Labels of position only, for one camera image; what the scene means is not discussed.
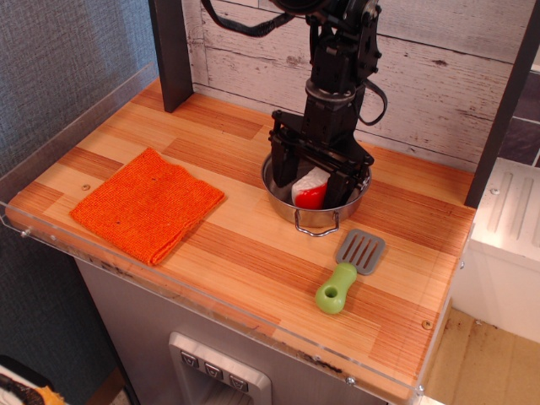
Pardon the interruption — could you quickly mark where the white cabinet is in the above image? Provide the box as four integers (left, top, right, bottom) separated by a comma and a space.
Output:
451, 159, 539, 342

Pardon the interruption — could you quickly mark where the silver dispenser button panel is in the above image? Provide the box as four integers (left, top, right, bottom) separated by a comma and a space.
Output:
169, 332, 273, 404

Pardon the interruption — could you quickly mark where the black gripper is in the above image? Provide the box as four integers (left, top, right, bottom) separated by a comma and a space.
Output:
270, 94, 374, 209

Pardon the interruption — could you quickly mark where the grey toy kitchen cabinet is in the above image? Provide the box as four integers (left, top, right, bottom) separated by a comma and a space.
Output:
76, 260, 383, 404

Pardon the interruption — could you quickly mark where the yellow black object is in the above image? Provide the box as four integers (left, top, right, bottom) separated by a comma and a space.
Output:
1, 374, 66, 405

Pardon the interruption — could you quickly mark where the orange knitted cloth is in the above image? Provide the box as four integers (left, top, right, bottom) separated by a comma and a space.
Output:
70, 148, 225, 266

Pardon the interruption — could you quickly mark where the grey green toy spatula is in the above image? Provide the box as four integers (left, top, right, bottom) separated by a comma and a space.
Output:
315, 229, 386, 315

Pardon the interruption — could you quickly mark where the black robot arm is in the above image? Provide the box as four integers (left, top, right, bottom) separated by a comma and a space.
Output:
270, 1, 385, 209

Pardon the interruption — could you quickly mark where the stainless steel pot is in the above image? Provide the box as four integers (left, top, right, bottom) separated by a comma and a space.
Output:
261, 154, 371, 237

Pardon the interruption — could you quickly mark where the red white apple slice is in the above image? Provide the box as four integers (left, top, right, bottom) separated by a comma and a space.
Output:
291, 167, 330, 210

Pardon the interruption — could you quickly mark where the dark right frame post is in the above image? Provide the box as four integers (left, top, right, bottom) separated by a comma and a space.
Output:
464, 0, 539, 208

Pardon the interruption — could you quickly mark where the clear acrylic guard rail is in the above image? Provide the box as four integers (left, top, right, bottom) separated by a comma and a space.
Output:
1, 64, 473, 404

